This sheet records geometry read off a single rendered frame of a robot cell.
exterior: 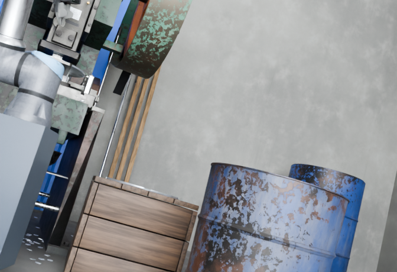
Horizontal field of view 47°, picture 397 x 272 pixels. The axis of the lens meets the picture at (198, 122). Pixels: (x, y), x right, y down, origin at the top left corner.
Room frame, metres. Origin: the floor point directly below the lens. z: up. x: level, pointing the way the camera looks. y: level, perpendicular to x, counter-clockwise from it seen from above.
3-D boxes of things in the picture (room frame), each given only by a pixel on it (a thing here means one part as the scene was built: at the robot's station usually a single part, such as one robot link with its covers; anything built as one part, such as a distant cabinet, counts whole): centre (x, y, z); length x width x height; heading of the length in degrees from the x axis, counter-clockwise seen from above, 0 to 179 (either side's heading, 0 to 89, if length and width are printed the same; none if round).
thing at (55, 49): (2.17, 0.76, 0.86); 0.20 x 0.16 x 0.05; 109
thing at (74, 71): (2.05, 0.72, 0.78); 0.29 x 0.29 x 0.01
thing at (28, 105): (1.48, 0.54, 0.50); 0.15 x 0.15 x 0.10
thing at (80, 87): (2.22, 0.60, 0.76); 0.17 x 0.06 x 0.10; 109
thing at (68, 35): (2.13, 0.74, 1.04); 0.17 x 0.15 x 0.30; 19
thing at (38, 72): (1.48, 0.55, 0.62); 0.13 x 0.12 x 0.14; 98
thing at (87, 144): (2.38, 0.55, 0.45); 0.92 x 0.12 x 0.90; 19
